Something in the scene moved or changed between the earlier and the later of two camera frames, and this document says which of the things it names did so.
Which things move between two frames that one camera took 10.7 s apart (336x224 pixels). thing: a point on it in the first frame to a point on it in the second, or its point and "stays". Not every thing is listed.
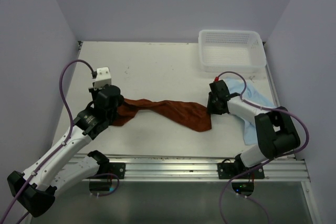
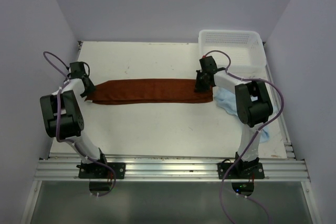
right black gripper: (210, 109) to (198, 87)
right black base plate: (230, 170) stays
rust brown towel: (193, 117) to (148, 91)
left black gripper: (94, 92) to (91, 88)
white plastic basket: (231, 51) stays
